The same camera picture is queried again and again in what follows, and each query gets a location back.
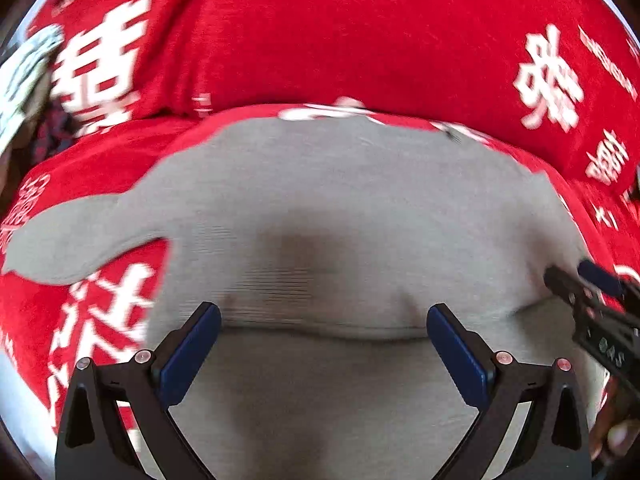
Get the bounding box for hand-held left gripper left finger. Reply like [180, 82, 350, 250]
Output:
[54, 301, 222, 480]

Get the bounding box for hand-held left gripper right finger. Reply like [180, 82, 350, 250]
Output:
[426, 303, 593, 480]

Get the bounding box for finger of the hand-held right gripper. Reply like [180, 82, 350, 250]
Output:
[544, 266, 592, 307]
[578, 258, 627, 298]

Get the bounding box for grey knit garment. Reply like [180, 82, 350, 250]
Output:
[2, 116, 608, 480]

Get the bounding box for person's right hand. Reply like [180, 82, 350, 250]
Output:
[589, 375, 640, 467]

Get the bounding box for dark plaid cloth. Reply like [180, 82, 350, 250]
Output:
[34, 102, 77, 162]

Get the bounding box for green white patterned cloth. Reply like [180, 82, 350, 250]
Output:
[0, 25, 67, 153]

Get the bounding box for red white printed sofa cover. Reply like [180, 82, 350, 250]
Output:
[0, 0, 640, 461]

